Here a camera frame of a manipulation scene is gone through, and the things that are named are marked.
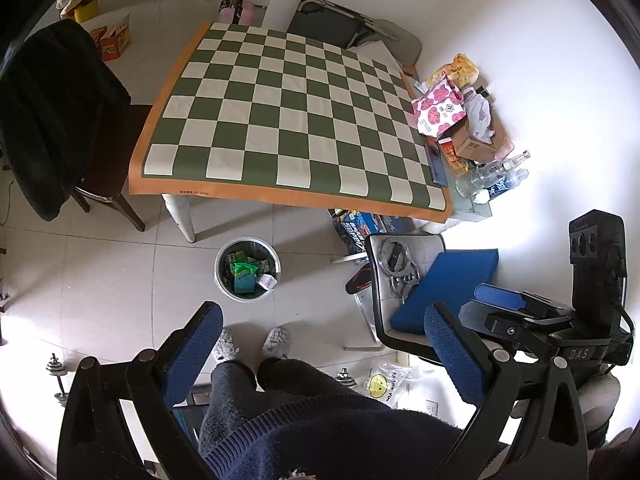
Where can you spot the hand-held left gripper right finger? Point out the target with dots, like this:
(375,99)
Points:
(455,355)

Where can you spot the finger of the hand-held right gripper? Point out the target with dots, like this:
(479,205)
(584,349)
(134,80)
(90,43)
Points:
(500,296)
(520,325)

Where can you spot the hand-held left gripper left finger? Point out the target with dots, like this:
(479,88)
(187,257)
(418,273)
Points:
(192,355)

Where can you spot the metal trash bin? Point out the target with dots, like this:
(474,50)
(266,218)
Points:
(225,285)

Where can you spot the person's right forearm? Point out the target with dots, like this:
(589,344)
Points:
(600,402)

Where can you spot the grey fluffy slipper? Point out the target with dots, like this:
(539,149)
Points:
(277,342)
(226,345)

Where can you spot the white floor socket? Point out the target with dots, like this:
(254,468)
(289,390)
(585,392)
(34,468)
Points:
(432,407)

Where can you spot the blue seat cushion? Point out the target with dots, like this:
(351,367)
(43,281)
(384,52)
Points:
(440,290)

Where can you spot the smiley face plastic bag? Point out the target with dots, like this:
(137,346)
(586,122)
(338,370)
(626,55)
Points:
(382,385)

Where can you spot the person's dark trouser legs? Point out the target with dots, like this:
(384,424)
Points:
(280,385)

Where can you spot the small metal dumbbell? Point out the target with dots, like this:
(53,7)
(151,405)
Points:
(60,375)
(346,377)

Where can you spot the blue label plastic bottle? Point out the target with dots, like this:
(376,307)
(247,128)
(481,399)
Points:
(505,185)

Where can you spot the red and black slipper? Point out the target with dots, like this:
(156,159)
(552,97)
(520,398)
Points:
(357,282)

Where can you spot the clear glass bottle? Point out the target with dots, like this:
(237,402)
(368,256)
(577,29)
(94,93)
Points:
(480,175)

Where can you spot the person's navy sweater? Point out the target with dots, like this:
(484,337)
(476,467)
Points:
(340,440)

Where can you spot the dark blue flat case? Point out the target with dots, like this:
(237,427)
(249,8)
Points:
(436,165)

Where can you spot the small orange box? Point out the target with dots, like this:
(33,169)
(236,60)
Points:
(454,157)

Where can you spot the brown cardboard box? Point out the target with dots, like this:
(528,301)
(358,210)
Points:
(475,147)

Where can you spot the blue printed carton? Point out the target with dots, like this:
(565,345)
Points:
(360,230)

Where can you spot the white plastic bag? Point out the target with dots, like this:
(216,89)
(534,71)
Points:
(480,115)

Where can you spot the pink flowered bag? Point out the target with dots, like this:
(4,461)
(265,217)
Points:
(440,107)

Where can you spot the dark wooden chair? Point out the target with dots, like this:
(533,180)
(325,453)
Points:
(117,152)

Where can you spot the yellow snack bag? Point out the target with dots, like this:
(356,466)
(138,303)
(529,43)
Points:
(462,70)

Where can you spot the green white checkered tablecloth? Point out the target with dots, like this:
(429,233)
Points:
(290,110)

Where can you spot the black jacket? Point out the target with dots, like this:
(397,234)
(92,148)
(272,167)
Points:
(55,110)

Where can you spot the orange cardboard boxes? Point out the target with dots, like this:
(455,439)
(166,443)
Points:
(112,40)

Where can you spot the dark folding table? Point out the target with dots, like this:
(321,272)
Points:
(325,22)

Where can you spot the pink bottles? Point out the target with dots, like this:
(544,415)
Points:
(235,12)

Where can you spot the yellow bin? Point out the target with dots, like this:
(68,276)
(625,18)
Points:
(87,10)

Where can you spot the white chair black frame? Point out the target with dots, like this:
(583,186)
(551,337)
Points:
(390,330)

